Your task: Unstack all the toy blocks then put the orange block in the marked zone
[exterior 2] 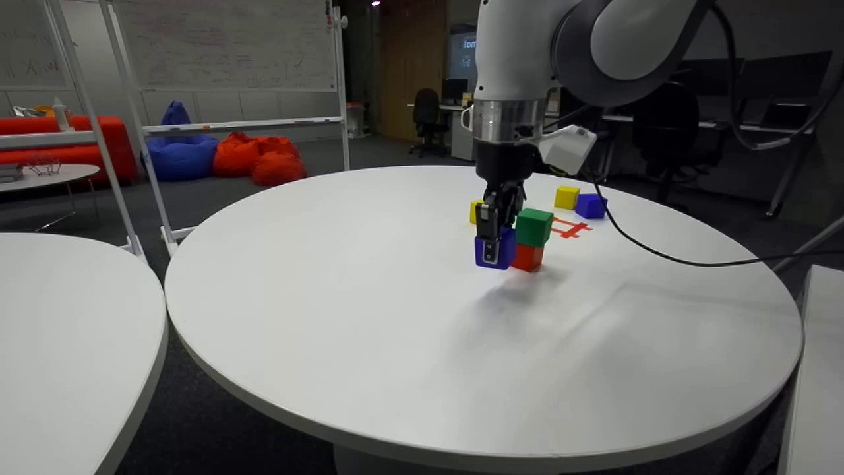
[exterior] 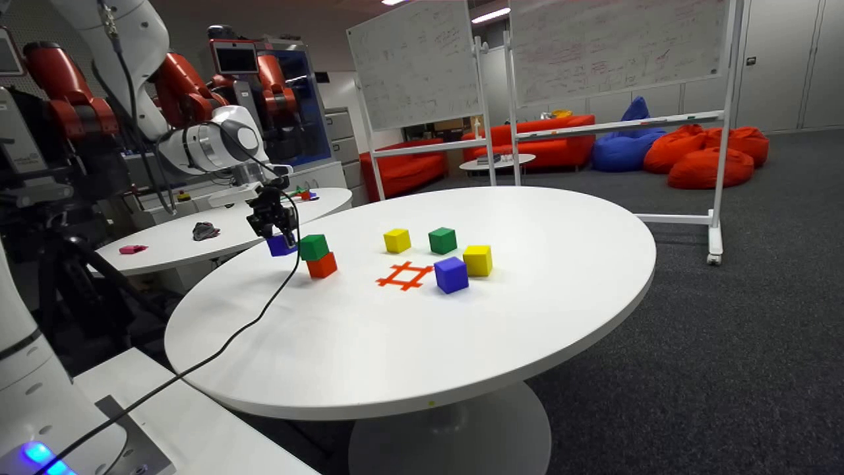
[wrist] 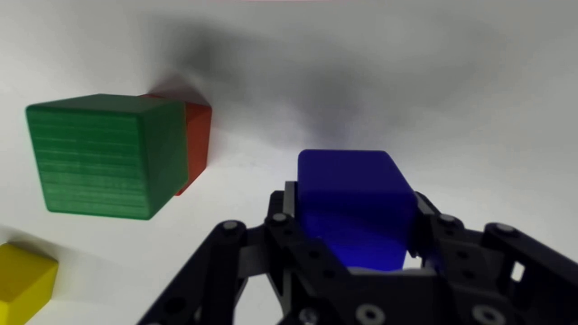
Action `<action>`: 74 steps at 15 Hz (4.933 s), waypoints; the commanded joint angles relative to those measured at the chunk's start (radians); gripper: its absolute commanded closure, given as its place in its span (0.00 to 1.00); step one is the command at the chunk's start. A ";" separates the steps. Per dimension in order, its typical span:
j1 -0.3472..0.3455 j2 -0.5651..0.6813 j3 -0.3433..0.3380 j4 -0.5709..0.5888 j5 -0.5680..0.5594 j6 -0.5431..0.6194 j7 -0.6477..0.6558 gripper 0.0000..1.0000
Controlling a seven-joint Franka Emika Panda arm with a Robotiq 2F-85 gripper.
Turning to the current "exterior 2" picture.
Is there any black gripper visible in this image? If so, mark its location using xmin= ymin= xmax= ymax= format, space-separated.
xmin=472 ymin=137 xmax=546 ymax=259

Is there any blue toy block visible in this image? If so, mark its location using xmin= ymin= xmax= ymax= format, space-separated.
xmin=472 ymin=225 xmax=521 ymax=273
xmin=572 ymin=191 xmax=612 ymax=222

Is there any green toy block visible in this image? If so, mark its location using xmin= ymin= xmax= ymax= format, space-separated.
xmin=515 ymin=205 xmax=556 ymax=252

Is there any orange toy block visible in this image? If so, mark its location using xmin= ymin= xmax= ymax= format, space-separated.
xmin=510 ymin=242 xmax=548 ymax=274

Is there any office desk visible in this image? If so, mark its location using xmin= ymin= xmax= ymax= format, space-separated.
xmin=438 ymin=100 xmax=481 ymax=164

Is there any black office chair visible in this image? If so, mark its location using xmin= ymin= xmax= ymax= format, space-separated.
xmin=628 ymin=83 xmax=707 ymax=193
xmin=409 ymin=85 xmax=448 ymax=160

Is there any lit computer monitor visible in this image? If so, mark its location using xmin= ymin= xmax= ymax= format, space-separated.
xmin=447 ymin=30 xmax=481 ymax=93

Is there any orange beanbag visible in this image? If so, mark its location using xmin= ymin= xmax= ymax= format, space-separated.
xmin=212 ymin=130 xmax=268 ymax=179
xmin=252 ymin=137 xmax=310 ymax=187

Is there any large whiteboard on stand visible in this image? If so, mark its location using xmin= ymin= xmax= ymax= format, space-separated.
xmin=95 ymin=0 xmax=357 ymax=245

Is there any blue beanbag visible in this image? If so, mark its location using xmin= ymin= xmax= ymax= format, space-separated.
xmin=145 ymin=98 xmax=219 ymax=186

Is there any white base unit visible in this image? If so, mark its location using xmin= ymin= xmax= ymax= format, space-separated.
xmin=777 ymin=262 xmax=844 ymax=475

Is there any small whiteboard on stand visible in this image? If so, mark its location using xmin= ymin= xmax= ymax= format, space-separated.
xmin=0 ymin=0 xmax=149 ymax=259

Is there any small white round table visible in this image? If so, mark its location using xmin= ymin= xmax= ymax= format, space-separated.
xmin=0 ymin=160 xmax=107 ymax=197

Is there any white round side table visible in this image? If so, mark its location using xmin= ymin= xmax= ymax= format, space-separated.
xmin=0 ymin=226 xmax=173 ymax=475

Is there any red beanbag sofa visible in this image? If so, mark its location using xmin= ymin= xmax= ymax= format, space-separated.
xmin=0 ymin=112 xmax=145 ymax=187

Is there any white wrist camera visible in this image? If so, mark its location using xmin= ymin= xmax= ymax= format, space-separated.
xmin=535 ymin=121 xmax=601 ymax=179

